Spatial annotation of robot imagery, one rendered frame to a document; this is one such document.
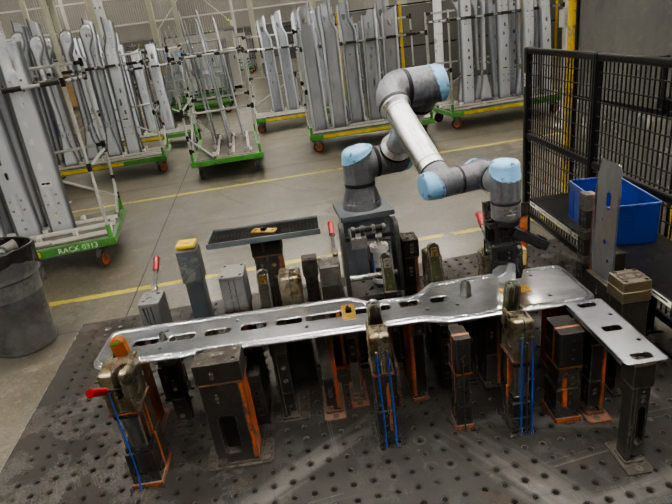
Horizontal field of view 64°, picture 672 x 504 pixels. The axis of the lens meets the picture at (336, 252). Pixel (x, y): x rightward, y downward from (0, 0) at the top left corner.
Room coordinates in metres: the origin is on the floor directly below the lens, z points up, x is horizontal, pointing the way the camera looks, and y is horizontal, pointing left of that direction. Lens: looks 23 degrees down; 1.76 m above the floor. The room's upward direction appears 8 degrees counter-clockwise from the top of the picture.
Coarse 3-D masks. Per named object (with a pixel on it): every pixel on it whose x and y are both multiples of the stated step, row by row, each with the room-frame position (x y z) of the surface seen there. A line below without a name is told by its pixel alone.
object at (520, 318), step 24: (504, 312) 1.17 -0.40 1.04; (504, 336) 1.17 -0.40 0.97; (528, 336) 1.11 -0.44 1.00; (504, 360) 1.18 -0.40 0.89; (528, 360) 1.11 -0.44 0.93; (504, 384) 1.17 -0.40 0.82; (528, 384) 1.12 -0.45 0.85; (504, 408) 1.17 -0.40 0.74; (528, 408) 1.11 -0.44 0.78; (528, 432) 1.11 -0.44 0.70
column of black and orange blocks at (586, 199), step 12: (588, 192) 1.53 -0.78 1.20; (588, 204) 1.50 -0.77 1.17; (588, 216) 1.51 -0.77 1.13; (576, 228) 1.55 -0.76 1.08; (588, 228) 1.52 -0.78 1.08; (588, 240) 1.51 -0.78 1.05; (588, 252) 1.51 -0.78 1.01; (576, 264) 1.54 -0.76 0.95; (588, 264) 1.51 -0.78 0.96; (576, 276) 1.54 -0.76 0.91
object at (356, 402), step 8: (352, 336) 1.33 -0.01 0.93; (352, 344) 1.33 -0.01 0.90; (352, 352) 1.33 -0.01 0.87; (352, 360) 1.33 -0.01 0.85; (352, 368) 1.33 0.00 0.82; (360, 368) 1.33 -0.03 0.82; (352, 376) 1.33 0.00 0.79; (360, 376) 1.33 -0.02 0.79; (352, 384) 1.37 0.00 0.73; (360, 384) 1.33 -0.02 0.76; (352, 392) 1.36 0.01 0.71; (360, 392) 1.33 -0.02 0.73; (352, 400) 1.33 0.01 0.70; (360, 400) 1.33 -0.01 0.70; (368, 400) 1.32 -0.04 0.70
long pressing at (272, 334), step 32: (448, 288) 1.41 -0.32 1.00; (480, 288) 1.38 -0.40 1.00; (544, 288) 1.33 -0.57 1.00; (576, 288) 1.31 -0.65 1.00; (192, 320) 1.42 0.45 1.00; (224, 320) 1.40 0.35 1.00; (256, 320) 1.37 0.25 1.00; (320, 320) 1.32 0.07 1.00; (352, 320) 1.30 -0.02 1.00; (416, 320) 1.26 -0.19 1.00; (448, 320) 1.24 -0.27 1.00; (160, 352) 1.27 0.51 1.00; (192, 352) 1.25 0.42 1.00
